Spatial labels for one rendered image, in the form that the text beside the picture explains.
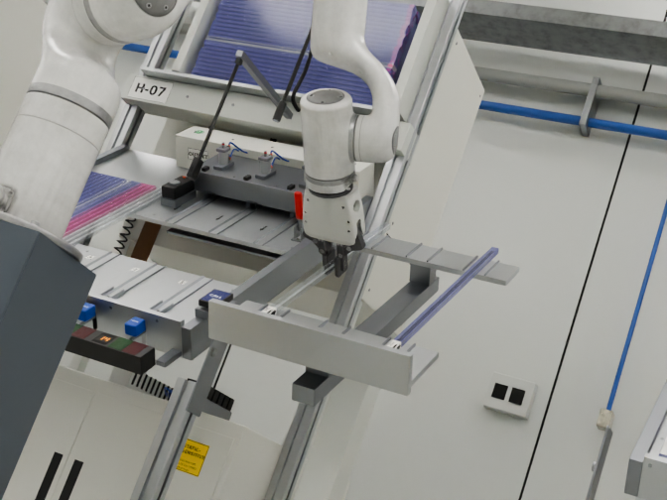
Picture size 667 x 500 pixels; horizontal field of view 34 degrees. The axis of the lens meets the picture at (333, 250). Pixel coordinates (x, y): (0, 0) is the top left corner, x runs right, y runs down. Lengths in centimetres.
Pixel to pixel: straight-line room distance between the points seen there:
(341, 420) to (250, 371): 224
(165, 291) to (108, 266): 16
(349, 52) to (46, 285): 64
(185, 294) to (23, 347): 64
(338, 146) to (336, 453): 50
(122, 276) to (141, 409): 30
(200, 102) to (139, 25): 119
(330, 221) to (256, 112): 81
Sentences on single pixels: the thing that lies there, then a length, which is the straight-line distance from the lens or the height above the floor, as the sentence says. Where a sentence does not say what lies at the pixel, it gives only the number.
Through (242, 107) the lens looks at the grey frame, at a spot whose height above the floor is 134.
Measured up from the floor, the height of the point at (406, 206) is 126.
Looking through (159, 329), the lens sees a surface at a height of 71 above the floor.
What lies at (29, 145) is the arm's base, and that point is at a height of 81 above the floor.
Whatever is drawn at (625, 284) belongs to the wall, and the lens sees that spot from 378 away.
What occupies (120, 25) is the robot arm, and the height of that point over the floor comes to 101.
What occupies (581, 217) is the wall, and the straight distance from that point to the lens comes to 388.
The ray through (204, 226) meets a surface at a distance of 230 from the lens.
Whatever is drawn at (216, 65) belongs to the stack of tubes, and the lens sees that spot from 268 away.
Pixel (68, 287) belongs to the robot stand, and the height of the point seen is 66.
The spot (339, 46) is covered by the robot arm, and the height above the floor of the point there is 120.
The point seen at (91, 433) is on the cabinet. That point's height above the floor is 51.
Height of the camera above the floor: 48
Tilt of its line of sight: 14 degrees up
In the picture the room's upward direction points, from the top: 20 degrees clockwise
